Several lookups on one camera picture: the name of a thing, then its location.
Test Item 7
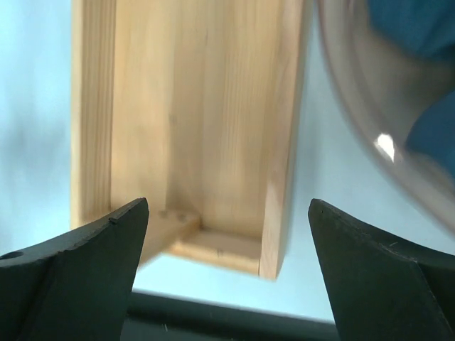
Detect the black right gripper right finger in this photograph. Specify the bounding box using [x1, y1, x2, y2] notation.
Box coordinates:
[308, 199, 454, 340]

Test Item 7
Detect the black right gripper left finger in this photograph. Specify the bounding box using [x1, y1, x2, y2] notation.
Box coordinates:
[1, 198, 149, 340]

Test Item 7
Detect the dark blue t shirt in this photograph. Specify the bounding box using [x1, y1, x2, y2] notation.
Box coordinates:
[368, 1, 454, 174]

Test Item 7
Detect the pink translucent plastic bowl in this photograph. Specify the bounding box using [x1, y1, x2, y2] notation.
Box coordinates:
[317, 1, 454, 234]

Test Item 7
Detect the wooden rack with tray base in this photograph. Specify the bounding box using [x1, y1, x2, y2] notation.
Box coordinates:
[70, 1, 312, 279]

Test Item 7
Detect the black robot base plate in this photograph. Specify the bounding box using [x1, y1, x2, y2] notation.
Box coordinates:
[120, 293, 339, 340]

